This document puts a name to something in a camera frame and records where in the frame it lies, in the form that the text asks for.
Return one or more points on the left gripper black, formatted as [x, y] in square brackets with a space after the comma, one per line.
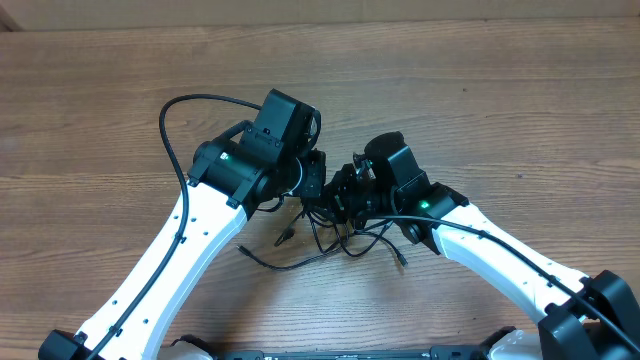
[312, 184]

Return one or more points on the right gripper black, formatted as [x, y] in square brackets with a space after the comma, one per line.
[336, 192]

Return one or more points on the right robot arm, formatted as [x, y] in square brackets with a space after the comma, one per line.
[577, 316]

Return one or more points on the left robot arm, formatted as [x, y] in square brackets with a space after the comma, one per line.
[248, 164]

